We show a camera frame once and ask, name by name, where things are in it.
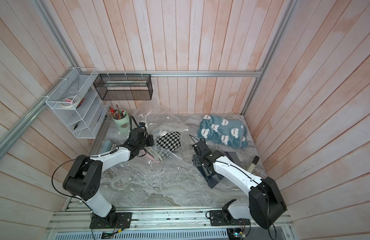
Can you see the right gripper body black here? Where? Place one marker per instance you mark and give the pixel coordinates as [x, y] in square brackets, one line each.
[198, 160]

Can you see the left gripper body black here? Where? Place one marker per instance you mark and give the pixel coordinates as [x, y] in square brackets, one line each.
[147, 142]

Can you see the grey navy cloth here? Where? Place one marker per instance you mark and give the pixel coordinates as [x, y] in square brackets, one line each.
[211, 176]

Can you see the clear plastic vacuum bag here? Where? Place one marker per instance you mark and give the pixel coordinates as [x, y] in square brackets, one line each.
[159, 119]

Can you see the teal bear print blanket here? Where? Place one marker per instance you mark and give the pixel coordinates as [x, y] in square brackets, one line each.
[219, 130]

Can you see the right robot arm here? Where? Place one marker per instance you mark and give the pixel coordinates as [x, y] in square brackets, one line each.
[265, 203]

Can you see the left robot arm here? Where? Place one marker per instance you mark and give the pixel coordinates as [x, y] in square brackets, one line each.
[84, 177]

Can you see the green pen cup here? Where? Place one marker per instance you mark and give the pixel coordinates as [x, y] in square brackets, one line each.
[123, 125]

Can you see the houndstooth patterned cloth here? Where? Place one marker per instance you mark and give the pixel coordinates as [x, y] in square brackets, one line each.
[170, 141]

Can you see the pens in cup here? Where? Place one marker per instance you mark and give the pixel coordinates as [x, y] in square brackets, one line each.
[117, 113]

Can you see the tape roll on shelf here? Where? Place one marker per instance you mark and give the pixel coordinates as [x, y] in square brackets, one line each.
[70, 103]

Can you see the black mesh wall basket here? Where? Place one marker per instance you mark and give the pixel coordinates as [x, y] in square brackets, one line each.
[124, 87]

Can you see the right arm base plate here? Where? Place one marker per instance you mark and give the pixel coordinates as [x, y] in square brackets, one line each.
[223, 218]

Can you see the white wire shelf rack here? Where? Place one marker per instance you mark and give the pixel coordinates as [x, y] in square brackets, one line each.
[80, 108]

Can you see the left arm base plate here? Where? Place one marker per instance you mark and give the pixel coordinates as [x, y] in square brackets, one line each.
[114, 220]

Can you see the aluminium rail base frame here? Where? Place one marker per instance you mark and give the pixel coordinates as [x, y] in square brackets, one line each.
[177, 223]

